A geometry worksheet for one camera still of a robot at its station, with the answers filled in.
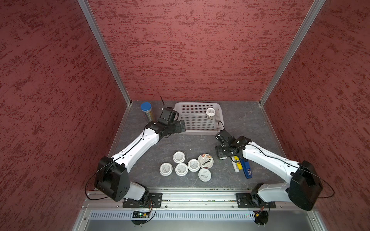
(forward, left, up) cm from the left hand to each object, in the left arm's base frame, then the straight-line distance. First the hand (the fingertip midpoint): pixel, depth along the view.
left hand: (177, 129), depth 84 cm
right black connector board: (-42, -44, -17) cm, 63 cm away
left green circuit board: (-41, +19, -18) cm, 48 cm away
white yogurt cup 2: (-13, -1, -10) cm, 17 cm away
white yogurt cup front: (-23, -16, -11) cm, 30 cm away
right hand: (-11, -27, -9) cm, 31 cm away
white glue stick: (-16, -35, -15) cm, 41 cm away
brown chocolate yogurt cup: (-15, -17, -11) cm, 25 cm away
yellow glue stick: (-16, -38, -15) cm, 44 cm away
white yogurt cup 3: (-18, -10, -10) cm, 23 cm away
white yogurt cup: (+22, -23, -9) cm, 33 cm away
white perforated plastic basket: (+21, -16, -16) cm, 31 cm away
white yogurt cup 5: (-20, +6, -11) cm, 24 cm away
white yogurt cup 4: (-20, -3, -10) cm, 23 cm away
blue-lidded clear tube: (+15, +21, +4) cm, 26 cm away
